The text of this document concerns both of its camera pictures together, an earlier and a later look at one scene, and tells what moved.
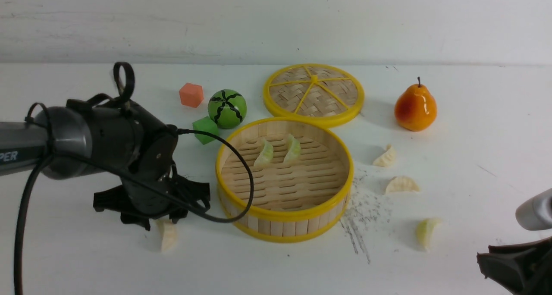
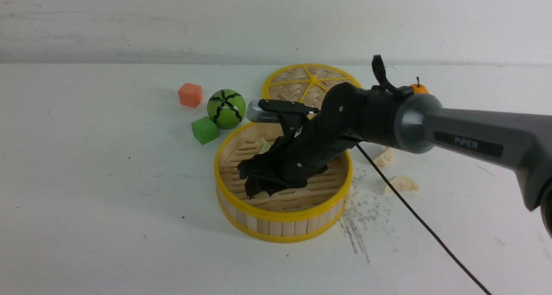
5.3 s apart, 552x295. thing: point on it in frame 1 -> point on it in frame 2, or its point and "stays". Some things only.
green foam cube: (205, 124) stays
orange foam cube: (191, 95) stays
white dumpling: (401, 183) stays
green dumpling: (424, 230) -> (261, 195)
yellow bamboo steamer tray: (304, 175) stays
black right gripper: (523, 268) -> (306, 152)
